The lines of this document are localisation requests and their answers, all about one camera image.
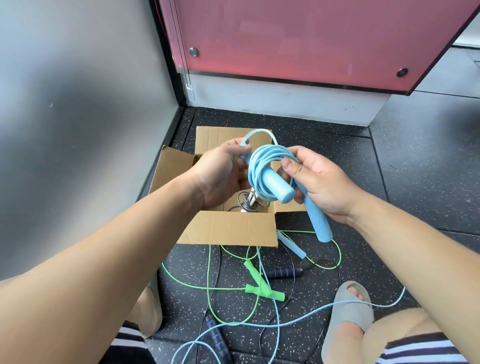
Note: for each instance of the black white-striped shorts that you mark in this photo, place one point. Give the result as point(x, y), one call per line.
point(412, 352)

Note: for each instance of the person's right hand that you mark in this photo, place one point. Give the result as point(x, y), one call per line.
point(326, 187)

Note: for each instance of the silver panel bolt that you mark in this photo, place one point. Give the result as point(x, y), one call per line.
point(193, 52)

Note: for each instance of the person's right forearm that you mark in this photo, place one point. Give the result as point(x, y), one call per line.
point(423, 270)

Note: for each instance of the brown cardboard box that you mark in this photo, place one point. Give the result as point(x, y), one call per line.
point(225, 228)

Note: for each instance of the black wall edge trim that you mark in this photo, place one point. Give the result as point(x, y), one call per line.
point(168, 58)

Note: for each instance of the dark panel bolt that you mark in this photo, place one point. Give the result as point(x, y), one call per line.
point(402, 72)

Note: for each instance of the grey right slipper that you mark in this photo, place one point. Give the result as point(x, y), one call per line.
point(348, 311)

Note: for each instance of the pink glass panel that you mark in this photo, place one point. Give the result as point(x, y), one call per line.
point(300, 37)

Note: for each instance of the person's left forearm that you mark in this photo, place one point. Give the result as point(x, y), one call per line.
point(105, 270)

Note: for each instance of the person's left hand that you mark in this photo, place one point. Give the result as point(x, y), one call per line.
point(221, 176)

